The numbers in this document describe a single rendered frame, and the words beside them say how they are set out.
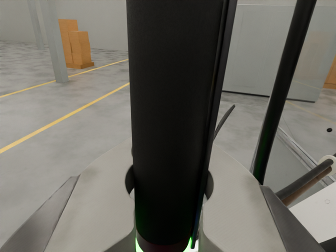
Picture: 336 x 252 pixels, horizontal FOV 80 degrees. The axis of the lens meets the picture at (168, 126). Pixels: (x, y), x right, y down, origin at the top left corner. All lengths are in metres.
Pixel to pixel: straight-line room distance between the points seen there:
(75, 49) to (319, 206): 8.21
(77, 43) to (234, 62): 5.41
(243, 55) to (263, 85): 0.92
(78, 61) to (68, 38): 0.79
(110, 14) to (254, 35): 10.15
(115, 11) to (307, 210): 13.75
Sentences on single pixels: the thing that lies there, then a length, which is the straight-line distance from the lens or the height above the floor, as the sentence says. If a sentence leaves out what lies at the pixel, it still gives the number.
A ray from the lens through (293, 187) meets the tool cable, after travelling 0.29.
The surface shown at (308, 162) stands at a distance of 1.23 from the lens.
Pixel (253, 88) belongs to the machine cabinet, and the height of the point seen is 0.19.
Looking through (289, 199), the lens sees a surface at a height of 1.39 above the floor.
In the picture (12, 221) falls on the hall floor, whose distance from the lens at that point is 2.34.
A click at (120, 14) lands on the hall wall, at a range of 13.82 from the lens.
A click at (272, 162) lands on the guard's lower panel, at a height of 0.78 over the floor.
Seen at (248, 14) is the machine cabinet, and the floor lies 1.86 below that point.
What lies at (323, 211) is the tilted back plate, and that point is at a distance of 0.56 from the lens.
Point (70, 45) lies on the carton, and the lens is 8.48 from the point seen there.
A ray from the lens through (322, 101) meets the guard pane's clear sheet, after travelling 1.20.
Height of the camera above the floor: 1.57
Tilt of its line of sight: 27 degrees down
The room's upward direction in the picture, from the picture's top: 3 degrees clockwise
